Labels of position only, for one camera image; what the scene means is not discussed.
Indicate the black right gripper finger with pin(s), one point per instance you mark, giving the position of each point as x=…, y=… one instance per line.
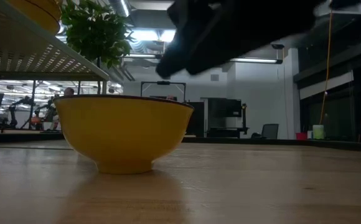
x=211, y=54
x=174, y=56

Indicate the black background robot arm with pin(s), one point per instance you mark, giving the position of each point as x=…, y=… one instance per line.
x=43, y=113
x=15, y=109

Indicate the person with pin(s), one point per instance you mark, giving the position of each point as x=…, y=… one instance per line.
x=68, y=91
x=170, y=97

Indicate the long ceiling light tube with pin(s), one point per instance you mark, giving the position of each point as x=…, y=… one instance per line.
x=255, y=60

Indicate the black cabinet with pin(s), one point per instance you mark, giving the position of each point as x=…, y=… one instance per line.
x=197, y=118
x=227, y=109

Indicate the silver round pipe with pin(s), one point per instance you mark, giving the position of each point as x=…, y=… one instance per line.
x=121, y=7

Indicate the black tripod stand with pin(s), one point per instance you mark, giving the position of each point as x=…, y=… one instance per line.
x=244, y=118

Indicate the green potted plant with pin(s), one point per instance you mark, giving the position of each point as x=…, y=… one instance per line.
x=96, y=31

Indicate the grey office chair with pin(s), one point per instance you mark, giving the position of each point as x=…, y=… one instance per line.
x=270, y=130

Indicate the white ceiling box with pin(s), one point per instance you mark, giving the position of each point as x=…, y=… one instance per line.
x=339, y=9

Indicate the red container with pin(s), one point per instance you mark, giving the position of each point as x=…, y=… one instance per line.
x=301, y=136

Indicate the green container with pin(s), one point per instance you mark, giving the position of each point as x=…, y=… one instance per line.
x=318, y=132

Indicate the green perforated metal shelf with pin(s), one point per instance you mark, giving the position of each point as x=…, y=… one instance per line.
x=28, y=53

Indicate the grey wall panel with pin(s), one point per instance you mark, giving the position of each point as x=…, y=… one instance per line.
x=214, y=77

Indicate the black background station frame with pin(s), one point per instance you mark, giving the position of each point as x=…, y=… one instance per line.
x=163, y=82

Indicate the black ceiling camera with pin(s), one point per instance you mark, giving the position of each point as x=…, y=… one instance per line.
x=277, y=46

